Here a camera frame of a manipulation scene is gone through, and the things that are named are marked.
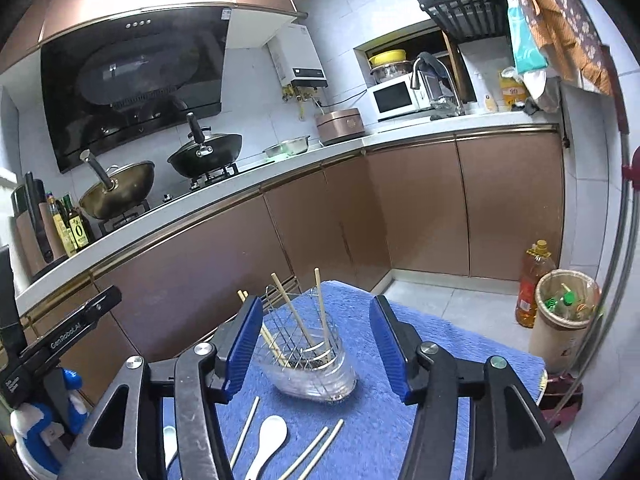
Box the thick wooden chopstick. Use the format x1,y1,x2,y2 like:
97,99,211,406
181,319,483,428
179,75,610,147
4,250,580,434
236,288,289,366
270,272,316,348
260,286,294,368
314,266,331,357

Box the thin pale chopstick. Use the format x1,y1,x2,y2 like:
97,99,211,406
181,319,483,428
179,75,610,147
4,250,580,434
229,396,260,469
278,426,329,480
297,418,345,480

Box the brown kitchen base cabinets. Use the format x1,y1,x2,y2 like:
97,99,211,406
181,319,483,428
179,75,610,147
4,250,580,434
27,129,564,400

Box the chrome kitchen faucet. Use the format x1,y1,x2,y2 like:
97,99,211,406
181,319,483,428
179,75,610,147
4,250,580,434
410,52,464,116

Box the blue white gloved left hand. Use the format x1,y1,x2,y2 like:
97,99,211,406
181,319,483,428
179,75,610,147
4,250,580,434
10,368,89,479

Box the light blue soup spoon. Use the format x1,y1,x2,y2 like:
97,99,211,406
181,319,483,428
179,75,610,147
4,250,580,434
163,426,178,470

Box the white ceramic soup spoon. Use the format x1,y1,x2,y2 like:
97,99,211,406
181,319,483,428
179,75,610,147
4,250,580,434
244,415,288,480

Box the blue terry towel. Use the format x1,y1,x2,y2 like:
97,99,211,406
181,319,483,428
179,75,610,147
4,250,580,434
216,281,544,479

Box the clear plastic drip cup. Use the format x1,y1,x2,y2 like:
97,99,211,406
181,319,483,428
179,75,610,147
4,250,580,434
253,304,358,403

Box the olive oil bottle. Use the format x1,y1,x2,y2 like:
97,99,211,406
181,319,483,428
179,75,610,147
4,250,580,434
63,194,94,250

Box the beige trash bin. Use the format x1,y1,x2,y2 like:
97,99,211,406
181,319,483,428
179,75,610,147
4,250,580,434
528,269,601,376

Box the cooking oil bottle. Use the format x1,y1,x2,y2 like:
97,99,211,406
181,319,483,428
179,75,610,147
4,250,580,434
515,240,556,328

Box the brass coloured wok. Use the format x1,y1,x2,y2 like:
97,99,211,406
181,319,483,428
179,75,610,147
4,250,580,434
79,150,155,221

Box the black wok with lid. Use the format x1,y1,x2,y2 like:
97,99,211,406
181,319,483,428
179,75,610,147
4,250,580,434
167,112,243,179

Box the steel bowl on counter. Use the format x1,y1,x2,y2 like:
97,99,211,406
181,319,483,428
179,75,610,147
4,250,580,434
264,136,309,160

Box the black range hood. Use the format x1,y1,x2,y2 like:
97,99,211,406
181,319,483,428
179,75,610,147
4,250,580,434
40,6,231,172

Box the white water heater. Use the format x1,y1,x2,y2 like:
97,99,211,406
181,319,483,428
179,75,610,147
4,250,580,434
267,23,328,88

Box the white microwave oven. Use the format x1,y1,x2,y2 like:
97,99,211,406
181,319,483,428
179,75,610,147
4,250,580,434
368,74,432,122

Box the yellow detergent bottle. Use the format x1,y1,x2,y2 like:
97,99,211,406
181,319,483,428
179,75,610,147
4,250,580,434
499,67,528,108

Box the white plastic bag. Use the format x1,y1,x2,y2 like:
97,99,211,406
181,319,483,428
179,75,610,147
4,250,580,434
509,66,561,115

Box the yellow lidded pot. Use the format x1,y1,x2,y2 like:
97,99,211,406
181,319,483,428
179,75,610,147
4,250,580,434
368,49,412,84

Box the teal hanging cloth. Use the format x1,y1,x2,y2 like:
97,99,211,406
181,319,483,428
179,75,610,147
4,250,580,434
506,0,548,75

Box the metal wire utensil basket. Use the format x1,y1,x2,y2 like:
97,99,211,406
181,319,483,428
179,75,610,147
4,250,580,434
278,276,338,370

